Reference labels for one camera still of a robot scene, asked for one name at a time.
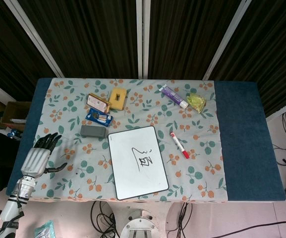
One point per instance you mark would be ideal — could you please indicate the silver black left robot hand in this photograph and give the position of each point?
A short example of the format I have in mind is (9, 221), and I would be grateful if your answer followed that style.
(35, 160)

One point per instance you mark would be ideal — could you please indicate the dark grey whiteboard eraser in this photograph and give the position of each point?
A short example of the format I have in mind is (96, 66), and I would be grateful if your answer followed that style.
(93, 131)

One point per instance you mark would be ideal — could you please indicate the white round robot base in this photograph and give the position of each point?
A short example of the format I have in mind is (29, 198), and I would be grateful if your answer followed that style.
(139, 224)

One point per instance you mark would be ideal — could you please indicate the white board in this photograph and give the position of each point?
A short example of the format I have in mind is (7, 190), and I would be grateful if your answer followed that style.
(137, 178)

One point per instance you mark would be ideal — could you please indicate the brown cardboard box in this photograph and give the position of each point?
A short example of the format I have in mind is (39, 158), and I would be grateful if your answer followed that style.
(11, 111)

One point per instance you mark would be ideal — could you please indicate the teal plastic packet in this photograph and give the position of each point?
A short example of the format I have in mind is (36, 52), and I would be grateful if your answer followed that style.
(44, 230)

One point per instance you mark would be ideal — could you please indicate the blue Oreo cookie pack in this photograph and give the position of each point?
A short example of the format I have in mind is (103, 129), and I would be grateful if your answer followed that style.
(99, 117)

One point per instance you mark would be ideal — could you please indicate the brown printed card box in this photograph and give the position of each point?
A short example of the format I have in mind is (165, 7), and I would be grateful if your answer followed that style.
(98, 102)

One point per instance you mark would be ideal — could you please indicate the yellow sponge with hole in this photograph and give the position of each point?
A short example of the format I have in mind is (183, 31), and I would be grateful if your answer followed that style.
(114, 101)

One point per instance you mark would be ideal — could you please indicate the floral patterned tablecloth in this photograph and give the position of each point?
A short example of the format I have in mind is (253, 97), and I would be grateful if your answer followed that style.
(142, 114)

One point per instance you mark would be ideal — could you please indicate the red white marker pen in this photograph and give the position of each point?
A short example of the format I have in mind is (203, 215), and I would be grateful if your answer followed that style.
(178, 144)

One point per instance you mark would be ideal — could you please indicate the purple toothpaste tube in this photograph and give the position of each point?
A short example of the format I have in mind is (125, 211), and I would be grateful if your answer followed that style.
(173, 96)

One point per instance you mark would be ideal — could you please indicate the green snack packet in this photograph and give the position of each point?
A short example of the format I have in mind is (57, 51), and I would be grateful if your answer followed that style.
(196, 102)

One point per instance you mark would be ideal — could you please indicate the blue table cover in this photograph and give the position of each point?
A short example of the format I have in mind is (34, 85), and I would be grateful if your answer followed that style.
(244, 136)

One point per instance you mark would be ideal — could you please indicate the white metal frame post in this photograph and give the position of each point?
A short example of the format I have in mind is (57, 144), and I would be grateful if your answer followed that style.
(37, 42)
(142, 39)
(225, 39)

